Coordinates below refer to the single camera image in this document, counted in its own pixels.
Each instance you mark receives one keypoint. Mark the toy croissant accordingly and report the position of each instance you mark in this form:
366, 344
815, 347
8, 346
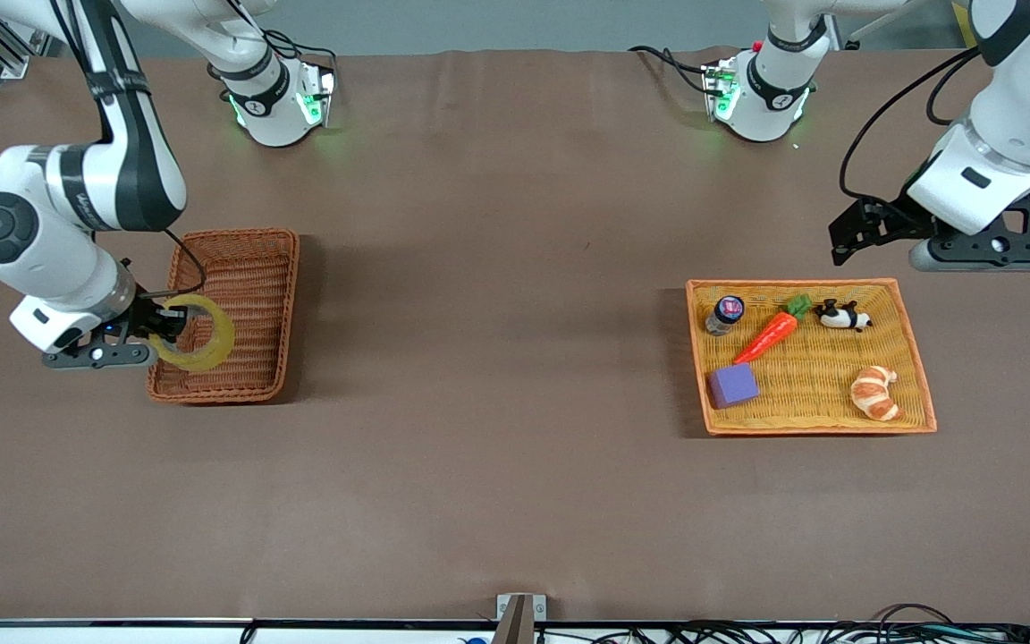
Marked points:
873, 394

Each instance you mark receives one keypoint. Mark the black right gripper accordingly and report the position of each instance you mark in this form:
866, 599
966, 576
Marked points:
147, 316

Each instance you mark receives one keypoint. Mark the yellow wicker tray basket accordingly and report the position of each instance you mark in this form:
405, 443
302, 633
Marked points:
810, 376

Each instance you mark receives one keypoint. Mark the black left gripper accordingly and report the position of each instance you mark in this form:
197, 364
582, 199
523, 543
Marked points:
892, 217

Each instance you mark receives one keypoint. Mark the brown wicker basket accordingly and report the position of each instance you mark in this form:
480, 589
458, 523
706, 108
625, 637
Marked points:
256, 295

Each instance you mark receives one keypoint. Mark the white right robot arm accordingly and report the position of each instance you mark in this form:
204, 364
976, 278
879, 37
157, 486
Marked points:
122, 179

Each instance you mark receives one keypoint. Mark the yellow packing tape roll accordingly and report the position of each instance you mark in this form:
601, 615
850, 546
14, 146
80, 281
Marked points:
220, 344

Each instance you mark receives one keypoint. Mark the grey metal bracket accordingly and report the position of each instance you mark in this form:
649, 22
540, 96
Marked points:
519, 617

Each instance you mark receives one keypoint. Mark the black white panda toy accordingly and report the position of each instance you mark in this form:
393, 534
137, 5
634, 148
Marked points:
841, 317

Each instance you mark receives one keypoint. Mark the brown table cover sheet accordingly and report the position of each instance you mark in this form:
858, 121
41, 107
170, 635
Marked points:
479, 358

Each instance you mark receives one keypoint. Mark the small bottle with dark cap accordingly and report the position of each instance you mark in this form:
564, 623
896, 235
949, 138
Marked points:
725, 315

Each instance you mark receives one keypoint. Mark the orange toy carrot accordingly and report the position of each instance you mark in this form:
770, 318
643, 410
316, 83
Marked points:
770, 335

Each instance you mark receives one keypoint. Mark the purple foam cube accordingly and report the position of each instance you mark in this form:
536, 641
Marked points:
733, 386

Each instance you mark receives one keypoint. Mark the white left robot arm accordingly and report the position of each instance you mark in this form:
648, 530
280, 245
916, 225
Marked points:
1016, 116

